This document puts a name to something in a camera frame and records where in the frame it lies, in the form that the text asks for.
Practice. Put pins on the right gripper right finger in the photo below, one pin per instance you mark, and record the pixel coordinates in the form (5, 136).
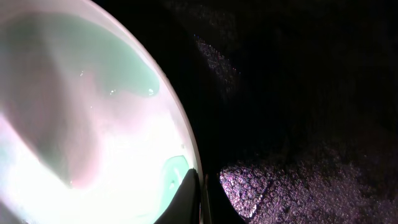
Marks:
(221, 209)

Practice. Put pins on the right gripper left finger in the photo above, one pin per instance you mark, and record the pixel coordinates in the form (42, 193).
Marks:
(185, 205)

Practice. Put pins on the mint green plate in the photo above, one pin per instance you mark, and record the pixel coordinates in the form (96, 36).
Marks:
(91, 128)

